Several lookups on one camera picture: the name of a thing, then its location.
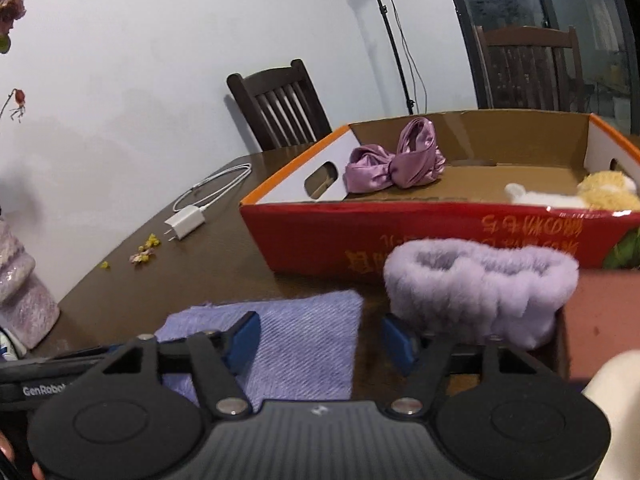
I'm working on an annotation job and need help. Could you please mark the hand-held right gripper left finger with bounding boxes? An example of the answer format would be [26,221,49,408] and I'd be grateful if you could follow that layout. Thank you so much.
[87,311,262,420]

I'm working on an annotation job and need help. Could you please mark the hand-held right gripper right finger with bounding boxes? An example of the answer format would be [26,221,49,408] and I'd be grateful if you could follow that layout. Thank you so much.
[381,312,556,420]

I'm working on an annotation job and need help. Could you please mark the red orange cardboard box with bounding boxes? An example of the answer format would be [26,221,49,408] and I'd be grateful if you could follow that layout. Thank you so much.
[239,110,640,281]

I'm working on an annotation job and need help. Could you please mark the dried flower petals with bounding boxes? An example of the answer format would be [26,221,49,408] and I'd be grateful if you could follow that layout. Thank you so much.
[100,232,163,270]

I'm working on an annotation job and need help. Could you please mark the dried red flower bud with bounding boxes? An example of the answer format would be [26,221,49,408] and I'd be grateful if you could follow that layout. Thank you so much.
[0,88,29,123]

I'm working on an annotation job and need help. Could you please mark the pink glittery vase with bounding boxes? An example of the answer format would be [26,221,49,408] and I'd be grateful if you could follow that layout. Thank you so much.
[0,220,62,351]

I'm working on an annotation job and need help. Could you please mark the glass sliding door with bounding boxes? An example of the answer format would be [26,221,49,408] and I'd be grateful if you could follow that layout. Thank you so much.
[439,0,640,137]

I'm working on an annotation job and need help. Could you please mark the person's left hand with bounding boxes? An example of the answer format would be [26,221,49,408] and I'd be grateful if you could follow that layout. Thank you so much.
[0,430,48,480]

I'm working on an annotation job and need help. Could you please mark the black light cable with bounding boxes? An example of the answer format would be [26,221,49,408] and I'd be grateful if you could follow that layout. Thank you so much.
[372,0,429,113]

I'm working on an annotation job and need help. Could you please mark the purple fluffy headband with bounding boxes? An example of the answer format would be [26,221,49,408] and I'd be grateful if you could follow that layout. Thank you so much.
[384,240,581,351]

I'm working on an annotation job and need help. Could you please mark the dried flower bouquet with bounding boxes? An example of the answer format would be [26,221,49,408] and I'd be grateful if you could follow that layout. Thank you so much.
[0,0,27,55]

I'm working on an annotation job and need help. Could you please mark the dark wooden slatted chair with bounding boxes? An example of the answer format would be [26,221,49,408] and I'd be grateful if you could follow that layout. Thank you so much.
[226,59,333,152]
[474,25,590,113]

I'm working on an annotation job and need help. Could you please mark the white charger cable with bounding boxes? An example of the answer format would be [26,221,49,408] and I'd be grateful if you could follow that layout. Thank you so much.
[172,162,252,213]

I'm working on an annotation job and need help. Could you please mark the yellow white plush toy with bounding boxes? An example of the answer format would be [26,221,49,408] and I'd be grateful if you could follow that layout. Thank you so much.
[504,170,637,211]

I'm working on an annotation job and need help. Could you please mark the purple knitted cloth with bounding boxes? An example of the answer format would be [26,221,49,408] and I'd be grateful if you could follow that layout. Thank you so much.
[154,290,365,408]

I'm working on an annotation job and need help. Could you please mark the black light stand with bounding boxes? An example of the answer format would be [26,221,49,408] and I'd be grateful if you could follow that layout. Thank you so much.
[361,0,416,116]

